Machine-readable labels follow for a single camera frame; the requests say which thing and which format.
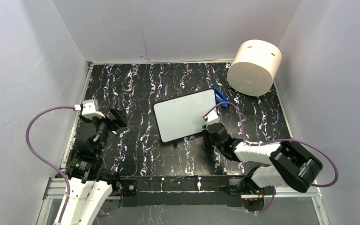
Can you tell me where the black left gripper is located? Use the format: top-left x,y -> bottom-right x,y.
81,106 -> 127,155

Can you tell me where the white whiteboard black frame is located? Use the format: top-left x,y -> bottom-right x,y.
153,89 -> 216,143

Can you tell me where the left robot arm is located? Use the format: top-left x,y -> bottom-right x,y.
54,105 -> 128,225

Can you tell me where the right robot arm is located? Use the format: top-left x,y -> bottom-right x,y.
202,123 -> 323,195

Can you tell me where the cream cylindrical container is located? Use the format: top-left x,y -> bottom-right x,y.
227,39 -> 282,97

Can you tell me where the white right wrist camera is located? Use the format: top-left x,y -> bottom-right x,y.
202,110 -> 219,126

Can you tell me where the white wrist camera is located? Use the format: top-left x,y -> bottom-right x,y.
202,110 -> 219,126
81,99 -> 102,119

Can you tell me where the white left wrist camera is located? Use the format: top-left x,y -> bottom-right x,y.
81,99 -> 102,119

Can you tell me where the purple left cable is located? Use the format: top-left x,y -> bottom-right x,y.
25,105 -> 82,225

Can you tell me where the aluminium frame rail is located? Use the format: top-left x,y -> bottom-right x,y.
37,175 -> 330,225

